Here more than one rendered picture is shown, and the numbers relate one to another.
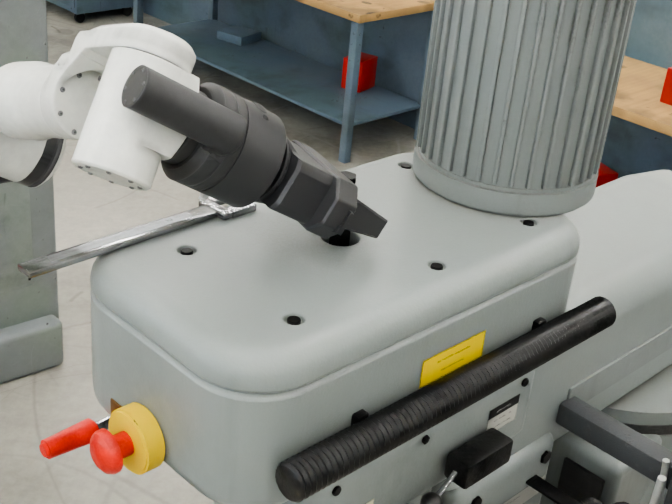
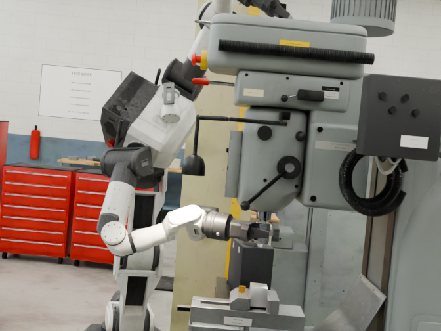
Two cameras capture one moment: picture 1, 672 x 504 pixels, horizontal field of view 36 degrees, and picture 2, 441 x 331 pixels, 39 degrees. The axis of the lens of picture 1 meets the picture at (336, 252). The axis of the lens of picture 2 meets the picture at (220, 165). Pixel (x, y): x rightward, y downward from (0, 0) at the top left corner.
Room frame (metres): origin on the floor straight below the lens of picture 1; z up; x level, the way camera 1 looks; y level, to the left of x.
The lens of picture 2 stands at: (-0.60, -1.29, 1.54)
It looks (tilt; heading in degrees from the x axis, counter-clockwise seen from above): 3 degrees down; 45
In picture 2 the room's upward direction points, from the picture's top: 5 degrees clockwise
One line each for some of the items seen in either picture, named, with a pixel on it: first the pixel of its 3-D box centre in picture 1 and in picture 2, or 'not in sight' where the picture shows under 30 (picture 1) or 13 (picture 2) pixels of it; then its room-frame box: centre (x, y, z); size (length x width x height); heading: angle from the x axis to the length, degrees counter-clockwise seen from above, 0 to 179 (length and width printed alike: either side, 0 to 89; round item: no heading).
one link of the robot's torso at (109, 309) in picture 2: not in sight; (129, 319); (1.07, 0.88, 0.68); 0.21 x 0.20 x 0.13; 59
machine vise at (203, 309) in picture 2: not in sight; (247, 310); (0.82, -0.02, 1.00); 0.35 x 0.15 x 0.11; 135
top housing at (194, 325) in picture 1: (343, 304); (283, 50); (0.90, -0.01, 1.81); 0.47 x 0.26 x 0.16; 137
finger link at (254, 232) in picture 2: not in sight; (259, 234); (0.86, -0.02, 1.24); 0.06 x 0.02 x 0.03; 117
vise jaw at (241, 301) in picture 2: not in sight; (239, 298); (0.81, 0.00, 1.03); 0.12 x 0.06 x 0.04; 45
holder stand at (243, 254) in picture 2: not in sight; (249, 264); (1.18, 0.30, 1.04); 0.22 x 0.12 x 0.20; 56
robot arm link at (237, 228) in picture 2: not in sight; (234, 229); (0.84, 0.08, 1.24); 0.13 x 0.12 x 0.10; 27
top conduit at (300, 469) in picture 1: (466, 382); (295, 52); (0.81, -0.13, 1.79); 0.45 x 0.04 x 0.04; 137
